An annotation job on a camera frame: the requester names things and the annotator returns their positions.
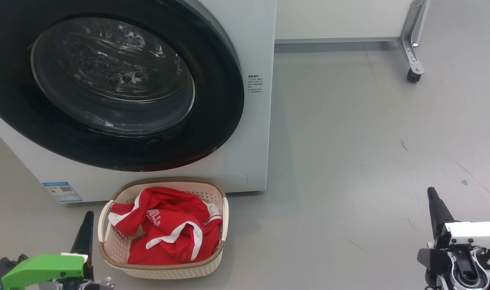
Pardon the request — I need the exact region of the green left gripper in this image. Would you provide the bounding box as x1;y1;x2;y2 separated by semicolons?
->
1;211;95;290

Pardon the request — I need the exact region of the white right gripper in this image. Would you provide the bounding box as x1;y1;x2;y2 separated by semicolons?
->
427;186;490;253

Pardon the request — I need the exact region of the red jersey wide white band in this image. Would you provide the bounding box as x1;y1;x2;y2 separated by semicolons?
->
108;187;223;265

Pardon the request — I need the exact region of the washing machine glass door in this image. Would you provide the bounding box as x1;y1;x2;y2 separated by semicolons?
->
0;0;245;172

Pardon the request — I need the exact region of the cream perforated basket brown rim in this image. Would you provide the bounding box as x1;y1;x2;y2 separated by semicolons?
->
98;178;229;280

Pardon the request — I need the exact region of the white front-load washing machine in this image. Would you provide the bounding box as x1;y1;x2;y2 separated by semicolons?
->
0;0;278;204

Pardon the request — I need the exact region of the blue energy label sticker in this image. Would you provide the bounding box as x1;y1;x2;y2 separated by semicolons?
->
42;182;83;204

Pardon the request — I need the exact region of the grey metal cabinet leg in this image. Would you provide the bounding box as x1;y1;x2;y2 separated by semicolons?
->
398;0;431;77

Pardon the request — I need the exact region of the small printed warning label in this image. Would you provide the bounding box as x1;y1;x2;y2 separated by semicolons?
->
247;74;264;94

